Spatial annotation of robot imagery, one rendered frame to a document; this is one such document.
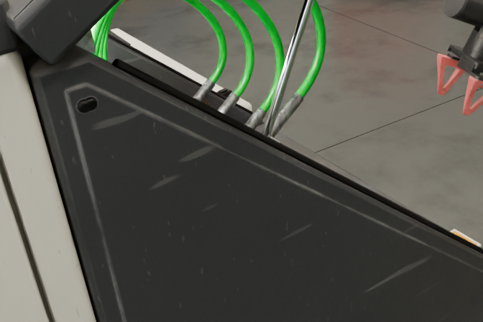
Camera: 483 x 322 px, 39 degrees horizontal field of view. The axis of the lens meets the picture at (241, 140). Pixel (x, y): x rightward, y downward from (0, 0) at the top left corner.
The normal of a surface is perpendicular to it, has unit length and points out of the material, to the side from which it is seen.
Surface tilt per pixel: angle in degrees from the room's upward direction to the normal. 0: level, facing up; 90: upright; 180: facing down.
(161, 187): 90
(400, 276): 90
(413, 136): 0
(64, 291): 90
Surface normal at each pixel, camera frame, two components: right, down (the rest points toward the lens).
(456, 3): -0.91, -0.21
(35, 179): 0.54, 0.36
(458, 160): -0.11, -0.87
